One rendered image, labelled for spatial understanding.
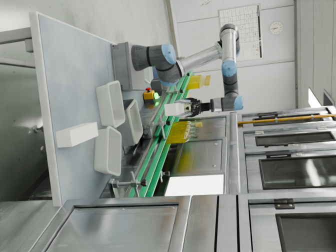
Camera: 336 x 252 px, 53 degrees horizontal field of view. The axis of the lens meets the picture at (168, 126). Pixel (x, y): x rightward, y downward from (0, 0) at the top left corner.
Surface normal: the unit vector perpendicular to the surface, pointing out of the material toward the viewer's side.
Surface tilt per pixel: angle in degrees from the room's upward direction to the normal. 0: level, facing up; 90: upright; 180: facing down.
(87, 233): 90
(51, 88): 0
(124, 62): 90
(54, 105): 0
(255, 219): 90
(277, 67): 90
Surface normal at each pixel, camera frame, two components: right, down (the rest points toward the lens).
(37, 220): -0.16, -0.91
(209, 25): -0.17, 0.41
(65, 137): -0.21, 0.14
